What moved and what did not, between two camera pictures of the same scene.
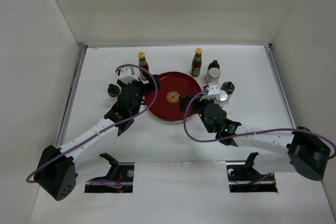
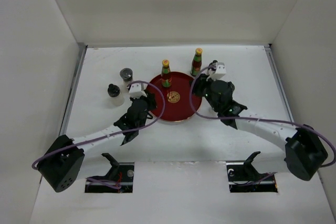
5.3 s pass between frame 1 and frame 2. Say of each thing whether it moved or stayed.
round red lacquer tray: stayed
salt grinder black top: stayed
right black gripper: moved
